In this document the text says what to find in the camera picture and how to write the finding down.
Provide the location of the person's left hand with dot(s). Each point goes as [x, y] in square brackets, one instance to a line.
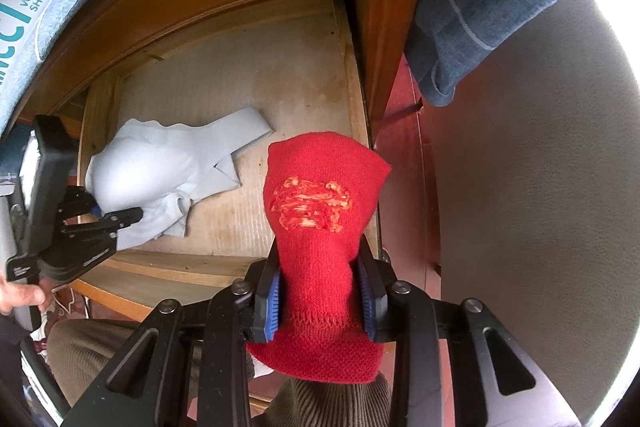
[15, 295]

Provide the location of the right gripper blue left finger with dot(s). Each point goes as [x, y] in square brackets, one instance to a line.
[265, 277]

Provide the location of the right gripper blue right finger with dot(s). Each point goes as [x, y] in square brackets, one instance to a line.
[373, 276]

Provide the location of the red knitted sock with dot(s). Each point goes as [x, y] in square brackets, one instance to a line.
[320, 193]

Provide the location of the open wooden drawer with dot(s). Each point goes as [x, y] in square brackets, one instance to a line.
[291, 60]

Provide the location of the white padded bra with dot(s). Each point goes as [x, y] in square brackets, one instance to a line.
[165, 170]

